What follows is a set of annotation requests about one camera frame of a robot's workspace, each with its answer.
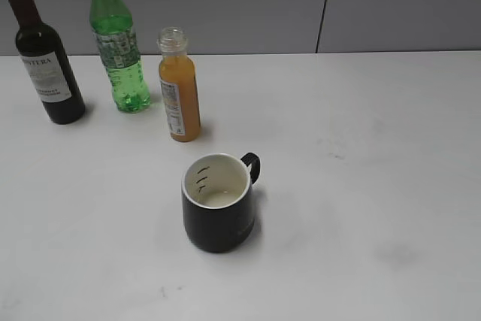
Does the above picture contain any green plastic soda bottle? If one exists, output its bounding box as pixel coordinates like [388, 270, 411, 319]
[89, 0, 150, 114]

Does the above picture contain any orange juice bottle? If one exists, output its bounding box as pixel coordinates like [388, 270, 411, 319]
[158, 27, 201, 142]

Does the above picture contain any black mug white inside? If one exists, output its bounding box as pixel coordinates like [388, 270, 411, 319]
[181, 153, 261, 253]

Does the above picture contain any red wine bottle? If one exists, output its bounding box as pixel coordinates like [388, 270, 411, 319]
[8, 0, 86, 125]

